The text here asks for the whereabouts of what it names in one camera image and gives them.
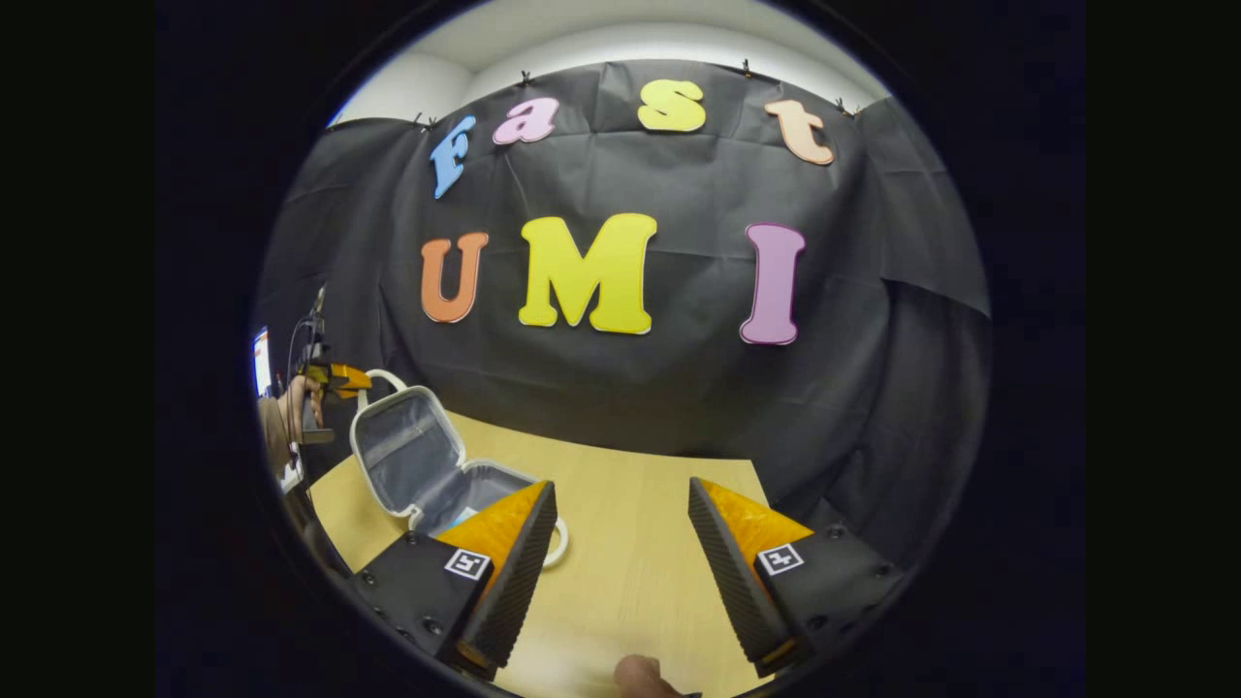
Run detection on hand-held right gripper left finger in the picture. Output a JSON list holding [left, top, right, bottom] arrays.
[[346, 480, 560, 682]]

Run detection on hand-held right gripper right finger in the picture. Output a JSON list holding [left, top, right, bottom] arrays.
[[685, 476, 905, 680]]

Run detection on white suitcase with handle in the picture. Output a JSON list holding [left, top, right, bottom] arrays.
[[349, 368, 571, 570]]

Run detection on black backdrop cloth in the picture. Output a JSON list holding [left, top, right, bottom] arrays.
[[254, 60, 992, 573]]

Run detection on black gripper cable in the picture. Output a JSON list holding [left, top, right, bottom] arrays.
[[287, 318, 316, 385]]

